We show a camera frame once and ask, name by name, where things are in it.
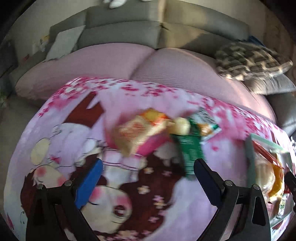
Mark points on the orange bread packet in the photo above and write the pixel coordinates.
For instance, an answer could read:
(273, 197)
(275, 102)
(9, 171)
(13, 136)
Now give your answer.
(130, 136)

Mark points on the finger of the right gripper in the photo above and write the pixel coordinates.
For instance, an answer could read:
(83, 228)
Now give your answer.
(290, 183)

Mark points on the yellow snack packet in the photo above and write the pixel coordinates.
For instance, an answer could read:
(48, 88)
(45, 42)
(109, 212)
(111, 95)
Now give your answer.
(278, 186)

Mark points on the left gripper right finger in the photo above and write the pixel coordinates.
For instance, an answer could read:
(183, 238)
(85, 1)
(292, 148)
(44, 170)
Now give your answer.
(252, 221)

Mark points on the light grey small cushion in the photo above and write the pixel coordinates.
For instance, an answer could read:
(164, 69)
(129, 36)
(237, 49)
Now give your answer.
(64, 43)

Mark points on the grey sofa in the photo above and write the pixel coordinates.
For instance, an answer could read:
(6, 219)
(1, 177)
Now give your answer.
(164, 24)

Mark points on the green white cracker packet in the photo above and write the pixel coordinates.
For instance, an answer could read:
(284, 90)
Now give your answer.
(205, 124)

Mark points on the grey pillow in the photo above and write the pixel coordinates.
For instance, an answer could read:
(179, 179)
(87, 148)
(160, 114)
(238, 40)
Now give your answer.
(270, 86)

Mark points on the pink sofa seat cover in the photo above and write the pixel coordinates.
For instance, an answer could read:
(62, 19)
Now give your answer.
(169, 66)

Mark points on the red snack packet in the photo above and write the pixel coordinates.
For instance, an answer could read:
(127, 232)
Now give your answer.
(267, 155)

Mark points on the husky plush toy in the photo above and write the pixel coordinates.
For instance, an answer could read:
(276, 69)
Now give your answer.
(114, 3)

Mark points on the mint green tray box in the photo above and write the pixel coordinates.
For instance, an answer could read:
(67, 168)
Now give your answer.
(260, 172)

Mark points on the dark green wafer packet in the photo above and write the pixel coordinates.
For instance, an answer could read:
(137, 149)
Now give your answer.
(189, 147)

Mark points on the cream round bun packet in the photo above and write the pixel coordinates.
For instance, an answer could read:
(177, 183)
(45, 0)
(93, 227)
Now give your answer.
(179, 126)

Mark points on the leopard pattern pillow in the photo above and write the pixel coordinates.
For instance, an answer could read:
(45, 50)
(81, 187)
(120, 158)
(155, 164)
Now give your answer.
(243, 61)

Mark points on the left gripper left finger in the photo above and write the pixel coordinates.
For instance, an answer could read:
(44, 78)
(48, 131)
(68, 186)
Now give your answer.
(54, 208)

